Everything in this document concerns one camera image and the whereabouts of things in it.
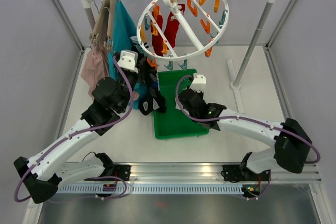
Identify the orange clothes peg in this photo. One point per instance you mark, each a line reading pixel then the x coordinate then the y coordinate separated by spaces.
pixel 156 11
pixel 154 30

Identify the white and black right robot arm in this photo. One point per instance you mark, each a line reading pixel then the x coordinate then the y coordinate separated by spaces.
pixel 288 144

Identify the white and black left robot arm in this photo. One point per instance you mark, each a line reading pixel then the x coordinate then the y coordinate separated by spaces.
pixel 43 174

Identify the white slotted cable duct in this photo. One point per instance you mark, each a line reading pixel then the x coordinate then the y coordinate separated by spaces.
pixel 158 189

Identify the teal clothes peg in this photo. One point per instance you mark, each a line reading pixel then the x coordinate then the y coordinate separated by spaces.
pixel 184 64

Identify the beige clothes hanger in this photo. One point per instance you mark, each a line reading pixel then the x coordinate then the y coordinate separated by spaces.
pixel 102 27

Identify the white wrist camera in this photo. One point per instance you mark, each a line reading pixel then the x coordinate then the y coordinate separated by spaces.
pixel 128 60
pixel 198 83

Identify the teal hanging garment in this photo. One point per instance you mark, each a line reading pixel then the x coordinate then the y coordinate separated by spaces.
pixel 120 30

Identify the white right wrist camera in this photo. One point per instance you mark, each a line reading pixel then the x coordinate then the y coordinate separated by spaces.
pixel 198 83

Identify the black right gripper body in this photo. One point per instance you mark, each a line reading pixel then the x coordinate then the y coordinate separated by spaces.
pixel 200 94

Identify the black sock with blue pattern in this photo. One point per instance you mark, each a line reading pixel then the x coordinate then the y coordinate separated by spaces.
pixel 153 100

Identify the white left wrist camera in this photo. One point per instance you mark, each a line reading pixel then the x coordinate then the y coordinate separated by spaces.
pixel 128 60

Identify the red christmas sock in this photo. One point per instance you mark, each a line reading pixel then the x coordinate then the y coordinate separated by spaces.
pixel 158 40
pixel 172 26

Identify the green plastic tray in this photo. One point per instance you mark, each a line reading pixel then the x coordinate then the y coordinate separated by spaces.
pixel 173 123

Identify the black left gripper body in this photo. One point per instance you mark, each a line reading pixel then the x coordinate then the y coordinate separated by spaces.
pixel 140 78

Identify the orange peg on crossbar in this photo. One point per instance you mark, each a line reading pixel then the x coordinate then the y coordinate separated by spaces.
pixel 206 26

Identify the pink hanging garment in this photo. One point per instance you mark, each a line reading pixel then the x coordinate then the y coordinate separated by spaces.
pixel 95 68

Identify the white round clip hanger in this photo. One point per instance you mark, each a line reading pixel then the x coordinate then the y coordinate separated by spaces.
pixel 195 7

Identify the aluminium mounting rail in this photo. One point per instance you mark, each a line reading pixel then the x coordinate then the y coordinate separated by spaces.
pixel 206 173

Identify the white sock with black stripes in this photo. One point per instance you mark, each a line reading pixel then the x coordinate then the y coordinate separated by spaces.
pixel 135 41

